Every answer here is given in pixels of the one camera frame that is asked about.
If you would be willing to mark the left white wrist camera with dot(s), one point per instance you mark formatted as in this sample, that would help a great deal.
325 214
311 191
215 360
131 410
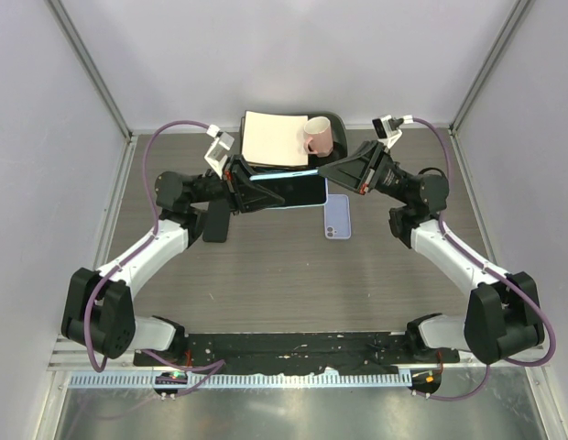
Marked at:
216 155

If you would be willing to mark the cream notebook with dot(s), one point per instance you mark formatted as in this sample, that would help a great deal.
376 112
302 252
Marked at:
274 140

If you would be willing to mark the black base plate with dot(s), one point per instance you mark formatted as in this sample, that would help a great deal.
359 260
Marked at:
300 354

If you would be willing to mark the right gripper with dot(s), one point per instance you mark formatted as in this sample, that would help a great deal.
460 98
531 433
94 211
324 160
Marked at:
360 170

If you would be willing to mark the pink mug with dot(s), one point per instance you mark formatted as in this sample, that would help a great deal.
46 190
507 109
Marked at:
318 136

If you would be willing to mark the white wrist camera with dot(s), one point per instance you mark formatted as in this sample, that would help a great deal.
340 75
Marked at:
216 155
388 129

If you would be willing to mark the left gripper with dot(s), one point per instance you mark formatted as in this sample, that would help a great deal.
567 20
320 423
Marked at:
243 195

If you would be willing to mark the dark green tray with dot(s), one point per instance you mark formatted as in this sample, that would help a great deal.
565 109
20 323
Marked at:
339 140

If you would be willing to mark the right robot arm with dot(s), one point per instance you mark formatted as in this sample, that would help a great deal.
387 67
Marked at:
503 316

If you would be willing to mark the slotted cable duct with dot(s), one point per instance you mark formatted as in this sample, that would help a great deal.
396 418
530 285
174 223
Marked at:
165 380

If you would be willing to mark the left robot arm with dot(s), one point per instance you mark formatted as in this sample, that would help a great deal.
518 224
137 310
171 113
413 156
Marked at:
99 310

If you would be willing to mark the black phone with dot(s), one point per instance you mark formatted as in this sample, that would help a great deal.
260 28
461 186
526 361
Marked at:
217 223

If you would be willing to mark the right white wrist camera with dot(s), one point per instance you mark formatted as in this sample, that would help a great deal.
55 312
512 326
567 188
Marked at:
388 129

